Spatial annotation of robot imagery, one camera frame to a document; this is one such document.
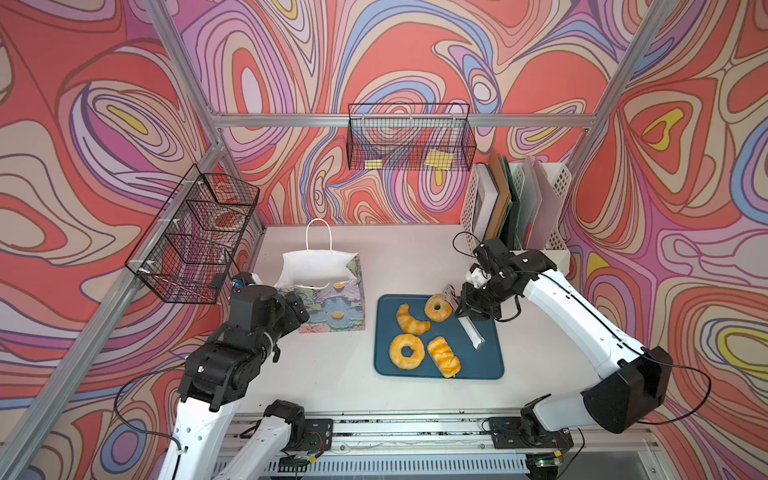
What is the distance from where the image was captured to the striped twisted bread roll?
2.69 feet

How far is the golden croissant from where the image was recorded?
2.96ft

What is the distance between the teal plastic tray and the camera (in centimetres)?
84

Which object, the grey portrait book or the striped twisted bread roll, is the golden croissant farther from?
the grey portrait book

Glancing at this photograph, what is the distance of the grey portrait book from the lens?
3.12 ft

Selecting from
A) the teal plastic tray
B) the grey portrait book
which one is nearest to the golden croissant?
the teal plastic tray

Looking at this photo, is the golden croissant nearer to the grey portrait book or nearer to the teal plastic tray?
the teal plastic tray

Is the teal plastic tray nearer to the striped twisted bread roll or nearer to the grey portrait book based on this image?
the striped twisted bread roll
